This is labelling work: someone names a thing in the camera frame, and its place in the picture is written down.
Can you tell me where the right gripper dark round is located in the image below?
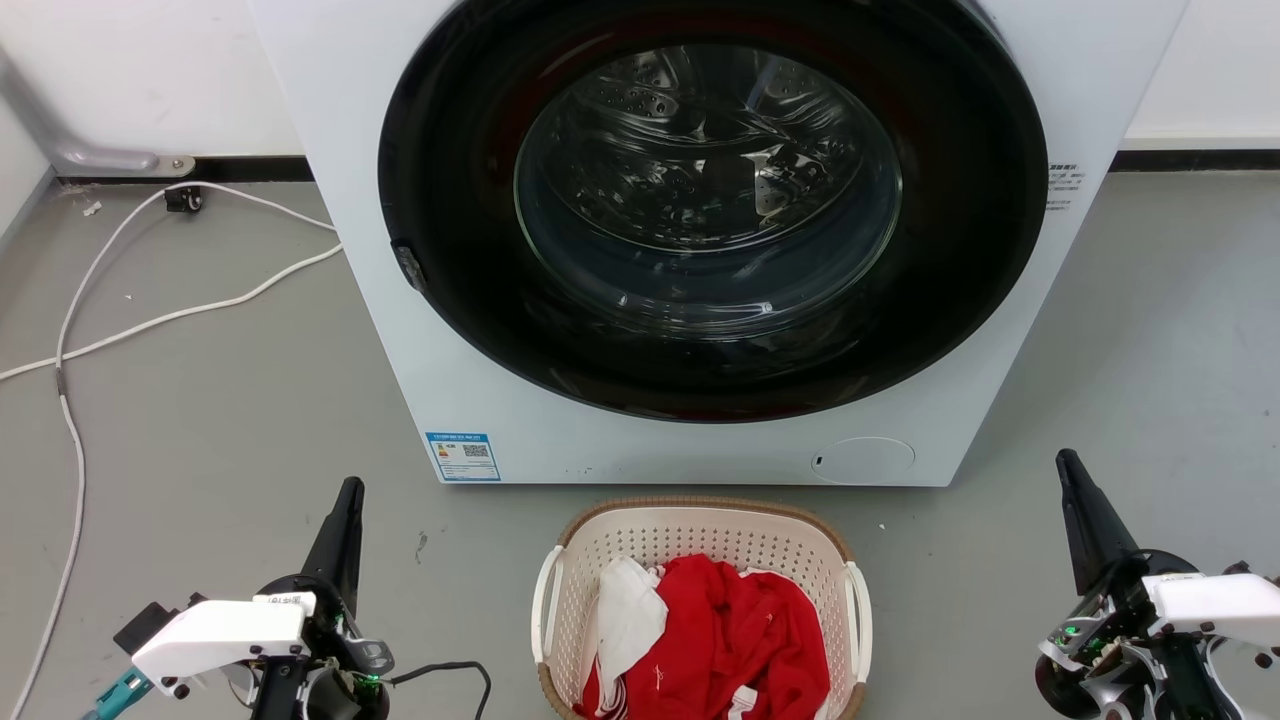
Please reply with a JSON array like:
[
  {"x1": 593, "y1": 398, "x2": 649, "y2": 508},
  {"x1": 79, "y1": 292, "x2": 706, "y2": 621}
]
[{"x1": 1033, "y1": 448, "x2": 1216, "y2": 720}]

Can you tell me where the left gripper dark round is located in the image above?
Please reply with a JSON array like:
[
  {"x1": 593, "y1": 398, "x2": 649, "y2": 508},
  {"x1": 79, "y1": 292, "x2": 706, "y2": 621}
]
[{"x1": 247, "y1": 476, "x2": 396, "y2": 720}]

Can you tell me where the beige plastic laundry basket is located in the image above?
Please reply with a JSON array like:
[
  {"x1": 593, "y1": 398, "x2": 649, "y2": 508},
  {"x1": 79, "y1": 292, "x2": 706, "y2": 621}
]
[{"x1": 531, "y1": 496, "x2": 874, "y2": 720}]

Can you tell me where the blue energy label sticker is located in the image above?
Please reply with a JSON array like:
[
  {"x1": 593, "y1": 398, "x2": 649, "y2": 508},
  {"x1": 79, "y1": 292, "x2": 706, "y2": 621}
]
[{"x1": 425, "y1": 431, "x2": 502, "y2": 483}]

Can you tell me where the round white filter cover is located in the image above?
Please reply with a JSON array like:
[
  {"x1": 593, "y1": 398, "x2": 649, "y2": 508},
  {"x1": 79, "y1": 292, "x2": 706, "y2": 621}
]
[{"x1": 810, "y1": 436, "x2": 917, "y2": 486}]

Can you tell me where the teal connector piece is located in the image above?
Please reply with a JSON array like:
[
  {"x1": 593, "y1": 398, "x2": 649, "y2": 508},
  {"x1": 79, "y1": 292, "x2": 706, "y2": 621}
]
[{"x1": 82, "y1": 668, "x2": 154, "y2": 720}]

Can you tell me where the round black washer door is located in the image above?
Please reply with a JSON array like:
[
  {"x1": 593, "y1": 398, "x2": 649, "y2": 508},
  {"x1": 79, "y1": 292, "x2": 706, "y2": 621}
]
[{"x1": 377, "y1": 0, "x2": 1050, "y2": 424}]

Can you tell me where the white garment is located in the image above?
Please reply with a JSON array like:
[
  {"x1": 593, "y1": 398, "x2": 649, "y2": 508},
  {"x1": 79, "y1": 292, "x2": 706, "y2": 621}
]
[{"x1": 590, "y1": 556, "x2": 669, "y2": 713}]

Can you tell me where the white front-loading washing machine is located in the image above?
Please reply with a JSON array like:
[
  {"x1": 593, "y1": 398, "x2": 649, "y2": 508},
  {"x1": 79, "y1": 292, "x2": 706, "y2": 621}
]
[{"x1": 247, "y1": 0, "x2": 1191, "y2": 488}]

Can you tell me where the red garment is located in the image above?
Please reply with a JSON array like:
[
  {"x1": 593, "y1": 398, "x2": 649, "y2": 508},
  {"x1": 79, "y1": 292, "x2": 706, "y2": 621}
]
[{"x1": 574, "y1": 554, "x2": 832, "y2": 720}]

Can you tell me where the thin white cable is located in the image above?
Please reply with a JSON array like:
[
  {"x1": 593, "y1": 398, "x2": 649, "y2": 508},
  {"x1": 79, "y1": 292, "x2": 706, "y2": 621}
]
[{"x1": 8, "y1": 181, "x2": 339, "y2": 720}]

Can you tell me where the grey wall pipe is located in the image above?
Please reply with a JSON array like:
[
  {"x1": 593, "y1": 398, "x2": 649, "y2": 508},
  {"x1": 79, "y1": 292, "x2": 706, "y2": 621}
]
[{"x1": 0, "y1": 45, "x2": 197, "y2": 179}]

